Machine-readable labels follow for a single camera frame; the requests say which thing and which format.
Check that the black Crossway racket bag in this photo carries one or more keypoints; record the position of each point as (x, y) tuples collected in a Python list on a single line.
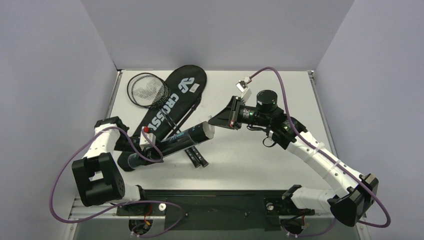
[(169, 104)]

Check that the black shuttlecock tube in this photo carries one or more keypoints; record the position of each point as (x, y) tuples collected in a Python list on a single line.
[(186, 139)]

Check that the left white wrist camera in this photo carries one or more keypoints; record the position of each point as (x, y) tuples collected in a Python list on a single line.
[(147, 138)]

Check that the aluminium frame rail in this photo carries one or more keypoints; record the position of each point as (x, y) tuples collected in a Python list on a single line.
[(170, 204)]

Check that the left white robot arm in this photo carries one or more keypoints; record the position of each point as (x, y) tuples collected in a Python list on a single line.
[(97, 176)]

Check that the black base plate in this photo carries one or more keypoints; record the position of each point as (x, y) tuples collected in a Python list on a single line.
[(217, 209)]

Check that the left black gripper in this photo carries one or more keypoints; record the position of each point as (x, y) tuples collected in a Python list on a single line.
[(133, 156)]

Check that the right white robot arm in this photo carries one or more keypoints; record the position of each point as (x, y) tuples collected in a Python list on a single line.
[(318, 159)]

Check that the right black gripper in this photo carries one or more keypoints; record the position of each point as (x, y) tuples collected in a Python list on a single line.
[(235, 112)]

